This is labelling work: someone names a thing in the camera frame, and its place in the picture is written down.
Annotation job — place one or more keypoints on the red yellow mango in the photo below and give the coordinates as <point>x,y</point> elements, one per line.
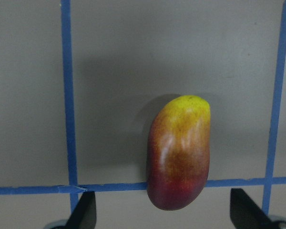
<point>178,152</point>

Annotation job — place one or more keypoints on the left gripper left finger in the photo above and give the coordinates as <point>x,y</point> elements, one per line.
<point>84,215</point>

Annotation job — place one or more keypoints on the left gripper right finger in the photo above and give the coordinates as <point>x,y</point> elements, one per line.
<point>246,214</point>

